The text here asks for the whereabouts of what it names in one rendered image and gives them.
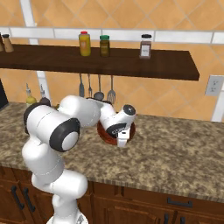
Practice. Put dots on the grey hanging spatula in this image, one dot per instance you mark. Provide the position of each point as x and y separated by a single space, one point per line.
81 89

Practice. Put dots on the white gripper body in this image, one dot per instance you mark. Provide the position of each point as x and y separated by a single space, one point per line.
122 140

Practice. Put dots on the olive jar with green cap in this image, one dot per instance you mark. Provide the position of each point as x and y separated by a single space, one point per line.
104 46

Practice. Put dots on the dark vinegar bottle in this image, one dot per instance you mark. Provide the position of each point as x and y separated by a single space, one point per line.
44 100

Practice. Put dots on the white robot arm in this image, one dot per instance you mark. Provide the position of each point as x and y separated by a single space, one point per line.
48 125

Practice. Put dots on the black appliance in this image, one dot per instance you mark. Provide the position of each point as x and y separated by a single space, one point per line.
2 96

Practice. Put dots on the yellow-green oil bottle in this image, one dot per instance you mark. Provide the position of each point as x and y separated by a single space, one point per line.
30 99

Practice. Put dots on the brown jar with white label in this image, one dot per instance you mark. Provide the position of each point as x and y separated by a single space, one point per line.
145 48

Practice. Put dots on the brown wooden drawer front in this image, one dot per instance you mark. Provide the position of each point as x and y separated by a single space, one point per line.
145 197

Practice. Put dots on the grey hanging whisk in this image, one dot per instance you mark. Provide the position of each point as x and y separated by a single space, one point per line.
111 94

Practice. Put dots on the brown wooden cabinet door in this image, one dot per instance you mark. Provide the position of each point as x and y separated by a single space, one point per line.
6 204
40 210
204 219
128 214

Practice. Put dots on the red-brown bowl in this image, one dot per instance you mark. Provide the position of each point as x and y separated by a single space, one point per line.
103 136

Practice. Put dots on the yellow bottle with red cap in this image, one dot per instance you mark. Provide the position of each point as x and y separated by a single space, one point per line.
85 45

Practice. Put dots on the dark wooden wall shelf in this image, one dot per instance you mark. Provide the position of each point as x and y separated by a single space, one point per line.
122 64

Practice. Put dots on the white wall outlet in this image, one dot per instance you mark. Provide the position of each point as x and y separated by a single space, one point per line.
214 85

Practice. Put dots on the brown shaker with black cap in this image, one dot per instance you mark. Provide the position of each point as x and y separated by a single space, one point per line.
8 44

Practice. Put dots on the grey hanging ladle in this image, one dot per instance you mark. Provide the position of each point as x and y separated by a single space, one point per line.
99 95

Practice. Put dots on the grey hanging fork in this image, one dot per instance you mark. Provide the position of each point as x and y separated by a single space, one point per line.
89 87

